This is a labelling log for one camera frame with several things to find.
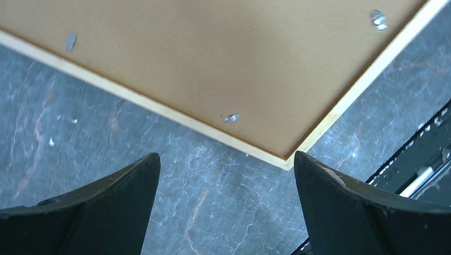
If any wooden picture frame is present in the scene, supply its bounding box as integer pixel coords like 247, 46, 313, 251
1, 1, 447, 170

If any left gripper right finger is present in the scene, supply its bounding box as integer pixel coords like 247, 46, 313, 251
294, 151, 450, 254

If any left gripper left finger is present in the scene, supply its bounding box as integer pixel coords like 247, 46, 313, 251
1, 153, 161, 254

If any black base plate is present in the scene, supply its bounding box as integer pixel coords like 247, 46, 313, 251
295, 104, 450, 254

